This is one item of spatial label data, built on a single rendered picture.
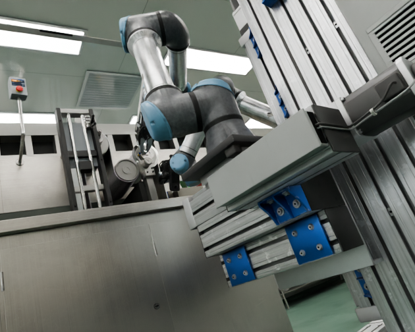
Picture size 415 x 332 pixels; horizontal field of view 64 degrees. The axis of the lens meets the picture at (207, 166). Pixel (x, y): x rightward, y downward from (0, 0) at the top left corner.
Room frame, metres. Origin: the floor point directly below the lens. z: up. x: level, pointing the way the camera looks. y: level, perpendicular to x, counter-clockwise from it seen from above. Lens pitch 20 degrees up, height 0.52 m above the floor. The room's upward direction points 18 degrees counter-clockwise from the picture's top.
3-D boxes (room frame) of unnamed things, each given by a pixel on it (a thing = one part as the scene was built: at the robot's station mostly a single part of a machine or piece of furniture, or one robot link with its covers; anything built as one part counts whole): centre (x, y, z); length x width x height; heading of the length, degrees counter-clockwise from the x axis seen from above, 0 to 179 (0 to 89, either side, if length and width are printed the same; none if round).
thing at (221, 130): (0.85, -0.08, 0.87); 0.15 x 0.15 x 0.10
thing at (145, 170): (1.53, 0.29, 1.05); 0.06 x 0.05 x 0.31; 37
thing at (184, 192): (1.82, 0.24, 1.00); 0.40 x 0.16 x 0.06; 37
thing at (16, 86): (1.28, 0.75, 1.66); 0.07 x 0.07 x 0.10; 43
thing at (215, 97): (0.84, -0.07, 0.98); 0.13 x 0.12 x 0.14; 100
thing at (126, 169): (1.62, 0.46, 1.17); 0.26 x 0.12 x 0.12; 37
